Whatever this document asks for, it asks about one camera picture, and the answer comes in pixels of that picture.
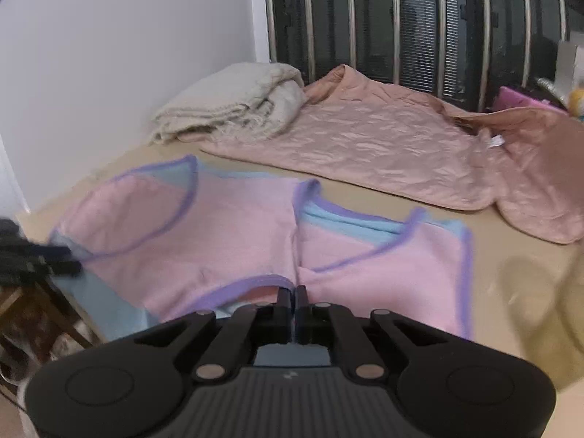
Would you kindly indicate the cream fuzzy sweater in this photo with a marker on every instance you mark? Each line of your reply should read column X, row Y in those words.
column 232, row 100

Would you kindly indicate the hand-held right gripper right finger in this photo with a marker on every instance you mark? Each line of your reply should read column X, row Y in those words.
column 302, row 312

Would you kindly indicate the pink box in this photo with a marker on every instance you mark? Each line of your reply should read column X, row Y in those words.
column 524, row 99

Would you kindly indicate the metal window bars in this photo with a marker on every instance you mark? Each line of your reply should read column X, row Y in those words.
column 397, row 18

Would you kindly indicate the pink quilted jacket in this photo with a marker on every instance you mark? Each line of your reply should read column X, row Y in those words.
column 388, row 146

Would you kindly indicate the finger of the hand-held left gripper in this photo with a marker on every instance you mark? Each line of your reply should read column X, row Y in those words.
column 50, row 258

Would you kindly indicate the white box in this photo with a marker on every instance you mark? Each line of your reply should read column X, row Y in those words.
column 571, row 66

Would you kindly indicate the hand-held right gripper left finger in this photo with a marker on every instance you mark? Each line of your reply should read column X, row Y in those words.
column 284, row 312

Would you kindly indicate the pink garment with purple trim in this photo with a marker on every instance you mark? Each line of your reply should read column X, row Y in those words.
column 219, row 242

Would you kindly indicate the wooden stool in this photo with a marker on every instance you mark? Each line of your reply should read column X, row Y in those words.
column 41, row 315

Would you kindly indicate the yellow toy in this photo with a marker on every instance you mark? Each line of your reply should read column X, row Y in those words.
column 577, row 105

